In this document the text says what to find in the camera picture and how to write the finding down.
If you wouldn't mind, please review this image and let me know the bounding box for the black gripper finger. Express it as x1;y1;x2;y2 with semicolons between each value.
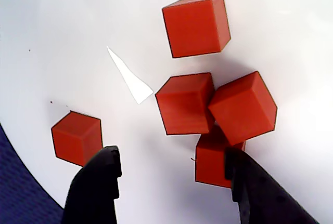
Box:
61;145;123;224
224;147;321;224

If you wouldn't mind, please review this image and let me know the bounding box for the red cube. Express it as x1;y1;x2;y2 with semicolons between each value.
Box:
161;0;232;59
50;110;104;168
195;125;247;190
155;72;216;136
207;70;278;147

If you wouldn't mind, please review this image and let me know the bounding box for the white round plate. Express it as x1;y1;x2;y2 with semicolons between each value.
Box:
0;0;333;224

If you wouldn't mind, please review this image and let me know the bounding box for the blue woven table cloth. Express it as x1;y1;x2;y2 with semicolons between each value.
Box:
0;124;66;224

